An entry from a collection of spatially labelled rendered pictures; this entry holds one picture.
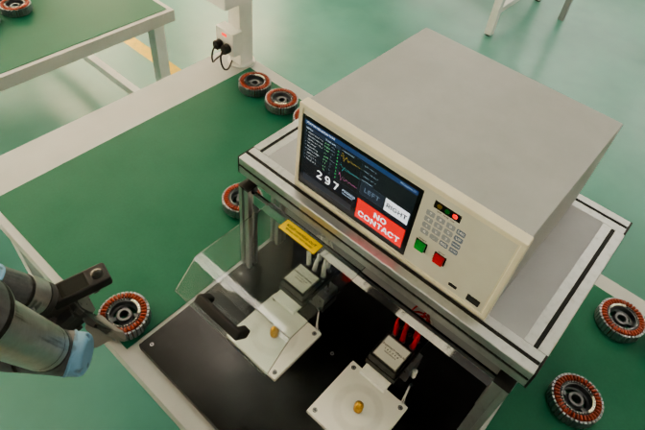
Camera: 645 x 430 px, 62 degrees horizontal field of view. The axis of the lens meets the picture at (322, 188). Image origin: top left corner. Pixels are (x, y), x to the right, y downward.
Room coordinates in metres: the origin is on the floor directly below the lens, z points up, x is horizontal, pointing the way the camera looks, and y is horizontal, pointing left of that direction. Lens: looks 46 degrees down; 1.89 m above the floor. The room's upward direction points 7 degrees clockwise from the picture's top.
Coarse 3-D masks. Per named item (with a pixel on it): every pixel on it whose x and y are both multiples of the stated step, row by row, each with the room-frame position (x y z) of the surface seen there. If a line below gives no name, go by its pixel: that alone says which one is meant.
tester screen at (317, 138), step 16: (304, 128) 0.73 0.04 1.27; (320, 128) 0.71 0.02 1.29; (304, 144) 0.73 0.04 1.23; (320, 144) 0.71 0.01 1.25; (336, 144) 0.69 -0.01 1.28; (304, 160) 0.73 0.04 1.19; (320, 160) 0.71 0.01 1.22; (336, 160) 0.69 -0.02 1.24; (352, 160) 0.67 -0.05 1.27; (368, 160) 0.65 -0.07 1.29; (336, 176) 0.69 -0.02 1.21; (352, 176) 0.67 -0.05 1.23; (368, 176) 0.65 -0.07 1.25; (384, 176) 0.63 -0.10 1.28; (320, 192) 0.70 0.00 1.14; (336, 192) 0.68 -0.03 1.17; (352, 192) 0.66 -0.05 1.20; (384, 192) 0.63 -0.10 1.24; (400, 192) 0.61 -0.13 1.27; (416, 192) 0.59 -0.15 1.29; (352, 208) 0.66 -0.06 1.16; (400, 224) 0.60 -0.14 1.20
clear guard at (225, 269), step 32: (256, 224) 0.67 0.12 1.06; (224, 256) 0.58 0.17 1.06; (256, 256) 0.59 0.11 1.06; (288, 256) 0.60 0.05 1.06; (320, 256) 0.61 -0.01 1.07; (192, 288) 0.53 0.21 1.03; (224, 288) 0.52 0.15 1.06; (256, 288) 0.52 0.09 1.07; (288, 288) 0.53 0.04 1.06; (320, 288) 0.54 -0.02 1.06; (256, 320) 0.47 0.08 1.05; (288, 320) 0.47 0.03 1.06; (256, 352) 0.42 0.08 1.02
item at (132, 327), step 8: (112, 296) 0.63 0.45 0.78; (120, 296) 0.63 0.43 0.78; (128, 296) 0.64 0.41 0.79; (136, 296) 0.64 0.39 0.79; (104, 304) 0.61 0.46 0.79; (112, 304) 0.61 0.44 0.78; (120, 304) 0.62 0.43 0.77; (128, 304) 0.63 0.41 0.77; (136, 304) 0.62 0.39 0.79; (144, 304) 0.62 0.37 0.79; (104, 312) 0.59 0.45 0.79; (112, 312) 0.60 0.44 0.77; (120, 312) 0.60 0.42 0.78; (128, 312) 0.60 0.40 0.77; (136, 312) 0.61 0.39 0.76; (144, 312) 0.60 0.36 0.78; (112, 320) 0.58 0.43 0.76; (120, 320) 0.58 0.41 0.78; (128, 320) 0.58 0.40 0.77; (136, 320) 0.58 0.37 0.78; (144, 320) 0.58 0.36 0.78; (120, 328) 0.55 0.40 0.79; (128, 328) 0.56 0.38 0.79; (136, 328) 0.56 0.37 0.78; (144, 328) 0.58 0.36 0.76; (128, 336) 0.55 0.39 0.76; (136, 336) 0.55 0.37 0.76
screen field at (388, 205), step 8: (360, 192) 0.65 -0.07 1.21; (368, 192) 0.64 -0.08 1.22; (376, 192) 0.63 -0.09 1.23; (376, 200) 0.63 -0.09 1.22; (384, 200) 0.62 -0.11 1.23; (384, 208) 0.62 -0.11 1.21; (392, 208) 0.61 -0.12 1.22; (400, 208) 0.60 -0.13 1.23; (400, 216) 0.60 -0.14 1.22; (408, 216) 0.59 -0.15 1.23
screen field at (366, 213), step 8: (360, 200) 0.65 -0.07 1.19; (360, 208) 0.65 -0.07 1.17; (368, 208) 0.64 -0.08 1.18; (360, 216) 0.65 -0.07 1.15; (368, 216) 0.64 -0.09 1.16; (376, 216) 0.63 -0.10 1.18; (384, 216) 0.62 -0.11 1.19; (368, 224) 0.64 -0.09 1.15; (376, 224) 0.63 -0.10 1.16; (384, 224) 0.62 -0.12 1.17; (392, 224) 0.61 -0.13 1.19; (384, 232) 0.61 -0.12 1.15; (392, 232) 0.61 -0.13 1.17; (400, 232) 0.60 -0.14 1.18; (392, 240) 0.60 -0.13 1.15; (400, 240) 0.59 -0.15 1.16
